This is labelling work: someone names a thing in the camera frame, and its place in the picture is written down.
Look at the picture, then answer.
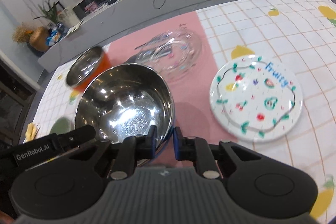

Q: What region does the large stainless steel bowl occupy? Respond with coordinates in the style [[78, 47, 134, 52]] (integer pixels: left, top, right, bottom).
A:
[[75, 63, 175, 152]]

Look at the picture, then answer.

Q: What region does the green ceramic cup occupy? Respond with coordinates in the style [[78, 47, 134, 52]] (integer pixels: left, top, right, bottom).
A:
[[50, 117, 74, 135]]

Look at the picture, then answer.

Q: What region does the white fruit pattern plate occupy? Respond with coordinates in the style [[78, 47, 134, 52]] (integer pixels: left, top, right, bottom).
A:
[[210, 55, 303, 143]]

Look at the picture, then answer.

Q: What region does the orange steel-lined bowl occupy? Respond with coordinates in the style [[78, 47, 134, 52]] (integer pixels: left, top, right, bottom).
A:
[[66, 46, 112, 93]]

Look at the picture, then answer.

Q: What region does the clear glass floral bowl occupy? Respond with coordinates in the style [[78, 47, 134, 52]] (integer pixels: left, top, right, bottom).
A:
[[126, 28, 202, 82]]

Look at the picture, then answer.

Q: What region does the dark glass cabinet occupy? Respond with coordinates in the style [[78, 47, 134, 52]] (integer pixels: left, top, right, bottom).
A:
[[0, 61, 36, 150]]

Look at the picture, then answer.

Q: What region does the golden round vase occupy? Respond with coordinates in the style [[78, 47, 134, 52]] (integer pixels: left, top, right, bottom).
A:
[[29, 26, 49, 52]]

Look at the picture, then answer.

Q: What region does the potted green plant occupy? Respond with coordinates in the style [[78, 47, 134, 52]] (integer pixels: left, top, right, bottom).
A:
[[34, 0, 60, 26]]

